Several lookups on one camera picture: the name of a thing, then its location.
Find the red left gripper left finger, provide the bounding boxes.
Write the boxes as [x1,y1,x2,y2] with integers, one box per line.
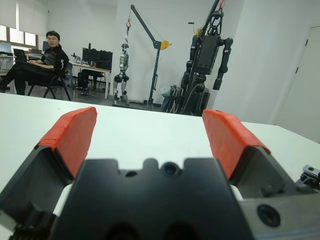
[0,106,99,219]

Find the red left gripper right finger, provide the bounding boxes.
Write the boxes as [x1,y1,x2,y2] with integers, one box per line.
[201,109,316,201]

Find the black metal chair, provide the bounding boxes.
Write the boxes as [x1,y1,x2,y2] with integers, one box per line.
[26,71,72,102]

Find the seated person behind desk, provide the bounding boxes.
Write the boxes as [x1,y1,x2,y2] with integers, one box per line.
[76,68,106,96]

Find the folded black stands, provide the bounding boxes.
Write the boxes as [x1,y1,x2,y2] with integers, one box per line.
[161,84,185,114]

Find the white desk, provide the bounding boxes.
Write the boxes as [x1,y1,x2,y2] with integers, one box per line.
[67,61,112,100]

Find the translucent plastic bag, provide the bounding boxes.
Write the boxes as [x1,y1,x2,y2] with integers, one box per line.
[159,84,174,97]

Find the man in black jacket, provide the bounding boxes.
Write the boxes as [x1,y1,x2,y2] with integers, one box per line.
[0,30,70,96]

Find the black computer monitor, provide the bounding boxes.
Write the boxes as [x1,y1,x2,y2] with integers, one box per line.
[82,43,101,64]
[98,49,114,70]

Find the large black humanoid robot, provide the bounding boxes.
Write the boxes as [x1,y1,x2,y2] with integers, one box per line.
[181,9,235,117]

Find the white door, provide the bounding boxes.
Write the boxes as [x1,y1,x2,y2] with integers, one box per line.
[271,23,320,145]

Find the humanoid robot legs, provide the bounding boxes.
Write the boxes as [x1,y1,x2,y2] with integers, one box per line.
[111,42,131,107]

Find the black laptop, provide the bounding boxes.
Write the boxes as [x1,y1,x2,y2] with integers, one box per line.
[13,48,29,62]

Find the black hoist crane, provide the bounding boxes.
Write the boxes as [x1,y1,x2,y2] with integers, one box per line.
[125,3,173,111]
[197,0,226,38]

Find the grey roller blind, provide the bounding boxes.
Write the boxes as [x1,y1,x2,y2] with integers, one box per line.
[0,0,49,39]

